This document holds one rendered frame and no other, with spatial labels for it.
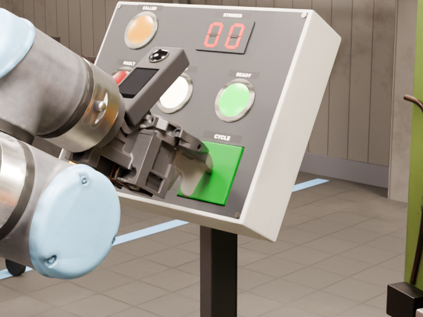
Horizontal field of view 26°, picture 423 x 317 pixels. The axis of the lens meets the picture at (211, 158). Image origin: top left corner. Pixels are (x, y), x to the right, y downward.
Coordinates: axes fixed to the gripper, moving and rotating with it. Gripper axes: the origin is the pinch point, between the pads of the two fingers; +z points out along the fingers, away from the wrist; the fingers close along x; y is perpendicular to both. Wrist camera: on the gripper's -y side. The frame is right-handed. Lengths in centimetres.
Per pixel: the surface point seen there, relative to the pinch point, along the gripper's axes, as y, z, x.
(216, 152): -1.6, 1.3, 0.3
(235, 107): -7.6, 1.3, 0.7
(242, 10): -21.0, 1.6, -3.7
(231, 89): -9.9, 1.3, -0.8
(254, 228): 5.9, 4.3, 7.0
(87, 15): -172, 336, -431
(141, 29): -17.2, 1.2, -19.6
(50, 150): -52, 258, -326
